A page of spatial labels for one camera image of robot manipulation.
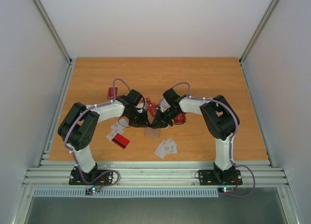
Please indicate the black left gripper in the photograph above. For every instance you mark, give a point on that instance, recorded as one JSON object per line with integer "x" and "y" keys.
{"x": 143, "y": 122}

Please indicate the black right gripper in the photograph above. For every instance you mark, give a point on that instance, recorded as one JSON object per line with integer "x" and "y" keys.
{"x": 164, "y": 116}

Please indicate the pink leather card holder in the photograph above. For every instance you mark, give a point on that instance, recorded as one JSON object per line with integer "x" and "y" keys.
{"x": 152, "y": 133}

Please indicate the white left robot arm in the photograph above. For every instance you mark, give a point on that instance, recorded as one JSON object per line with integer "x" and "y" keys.
{"x": 78, "y": 127}

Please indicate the white card under arm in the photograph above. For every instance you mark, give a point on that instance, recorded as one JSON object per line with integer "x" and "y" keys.
{"x": 117, "y": 128}

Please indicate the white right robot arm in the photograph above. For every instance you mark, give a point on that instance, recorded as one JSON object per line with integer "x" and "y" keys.
{"x": 221, "y": 121}

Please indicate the red VIP card right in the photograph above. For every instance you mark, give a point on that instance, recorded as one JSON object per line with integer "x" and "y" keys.
{"x": 151, "y": 107}

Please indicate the red vip card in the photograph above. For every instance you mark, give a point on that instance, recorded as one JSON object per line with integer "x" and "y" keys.
{"x": 112, "y": 92}
{"x": 151, "y": 107}
{"x": 180, "y": 119}

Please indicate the white blossom card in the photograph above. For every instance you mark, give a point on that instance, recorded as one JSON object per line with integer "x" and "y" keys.
{"x": 163, "y": 103}

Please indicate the red VIP card far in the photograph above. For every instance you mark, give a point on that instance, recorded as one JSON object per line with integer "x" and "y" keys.
{"x": 180, "y": 119}

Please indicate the white card pile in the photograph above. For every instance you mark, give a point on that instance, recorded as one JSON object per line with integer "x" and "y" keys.
{"x": 166, "y": 147}

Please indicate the red VIP card left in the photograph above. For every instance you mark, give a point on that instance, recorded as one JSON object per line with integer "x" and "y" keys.
{"x": 112, "y": 92}

